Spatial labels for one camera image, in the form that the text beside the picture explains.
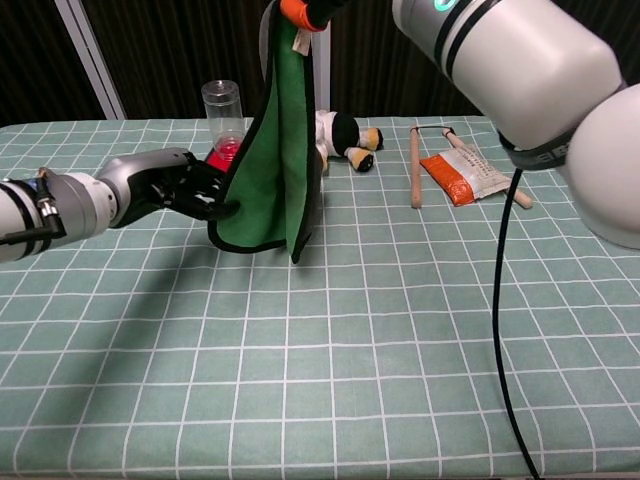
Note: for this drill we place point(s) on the orange and white packet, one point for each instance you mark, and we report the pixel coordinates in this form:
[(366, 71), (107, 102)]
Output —
[(465, 175)]

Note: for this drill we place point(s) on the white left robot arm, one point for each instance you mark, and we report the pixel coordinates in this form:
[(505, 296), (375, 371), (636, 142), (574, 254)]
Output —
[(75, 210)]

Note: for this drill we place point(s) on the wooden stick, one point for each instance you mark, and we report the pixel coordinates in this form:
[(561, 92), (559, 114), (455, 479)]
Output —
[(452, 137), (415, 170)]

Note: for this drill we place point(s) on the green checkered tablecloth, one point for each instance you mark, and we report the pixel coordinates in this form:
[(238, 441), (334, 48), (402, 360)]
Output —
[(300, 375)]

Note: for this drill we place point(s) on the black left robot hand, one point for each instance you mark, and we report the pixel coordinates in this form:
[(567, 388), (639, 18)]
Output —
[(150, 180)]

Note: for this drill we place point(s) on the clear plastic cup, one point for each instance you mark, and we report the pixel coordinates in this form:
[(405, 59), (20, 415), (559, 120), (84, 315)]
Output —
[(223, 115)]

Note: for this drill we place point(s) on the red ink pad tray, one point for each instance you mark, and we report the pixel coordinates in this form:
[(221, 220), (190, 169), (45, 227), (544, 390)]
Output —
[(217, 159)]

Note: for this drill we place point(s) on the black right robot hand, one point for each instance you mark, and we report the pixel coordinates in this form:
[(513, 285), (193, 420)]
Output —
[(305, 12)]

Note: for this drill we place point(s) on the black white penguin plush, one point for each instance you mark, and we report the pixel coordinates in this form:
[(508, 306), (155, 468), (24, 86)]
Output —
[(345, 131)]

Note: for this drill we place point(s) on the grey and green cloth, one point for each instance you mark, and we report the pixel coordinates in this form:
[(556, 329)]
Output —
[(270, 175)]

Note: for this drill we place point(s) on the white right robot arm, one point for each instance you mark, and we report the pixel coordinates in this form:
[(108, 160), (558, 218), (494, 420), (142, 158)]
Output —
[(525, 65)]

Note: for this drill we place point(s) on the dark pleated curtain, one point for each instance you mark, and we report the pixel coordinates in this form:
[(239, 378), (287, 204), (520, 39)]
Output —
[(175, 45)]

